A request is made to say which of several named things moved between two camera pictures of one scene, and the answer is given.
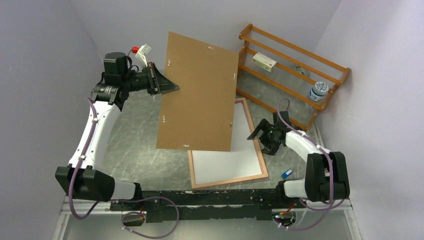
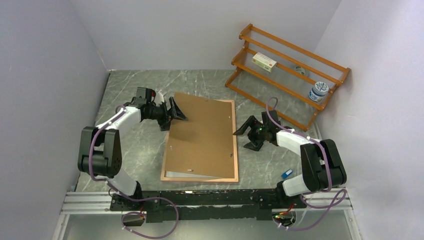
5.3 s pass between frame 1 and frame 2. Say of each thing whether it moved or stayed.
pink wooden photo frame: moved
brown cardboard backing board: moved
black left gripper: moved
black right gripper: stayed
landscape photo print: moved
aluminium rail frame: stayed
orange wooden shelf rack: stayed
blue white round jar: stayed
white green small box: stayed
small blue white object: stayed
